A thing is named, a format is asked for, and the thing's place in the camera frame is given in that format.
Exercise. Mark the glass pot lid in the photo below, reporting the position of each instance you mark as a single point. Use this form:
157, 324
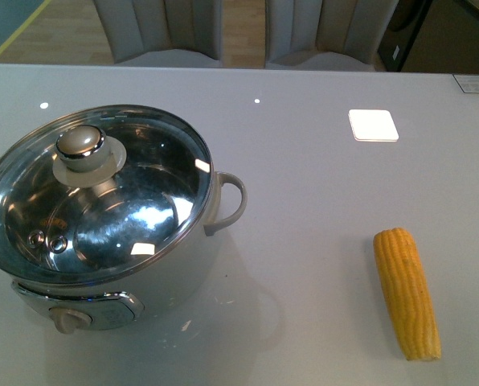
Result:
60, 225

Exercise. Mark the yellow corn cob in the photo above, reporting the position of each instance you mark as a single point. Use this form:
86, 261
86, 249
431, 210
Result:
406, 294

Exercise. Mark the white electric cooking pot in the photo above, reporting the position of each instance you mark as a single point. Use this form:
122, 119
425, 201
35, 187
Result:
149, 289

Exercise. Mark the right beige upholstered chair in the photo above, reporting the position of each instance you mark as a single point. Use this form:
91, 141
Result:
325, 35

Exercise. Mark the beige upholstered chair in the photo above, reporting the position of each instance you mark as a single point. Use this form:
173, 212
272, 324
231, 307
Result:
325, 35
163, 34

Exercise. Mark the left beige upholstered chair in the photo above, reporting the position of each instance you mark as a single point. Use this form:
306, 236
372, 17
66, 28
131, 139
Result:
163, 34

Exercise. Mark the table corner label sticker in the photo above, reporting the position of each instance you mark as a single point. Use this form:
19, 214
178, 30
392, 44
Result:
468, 83

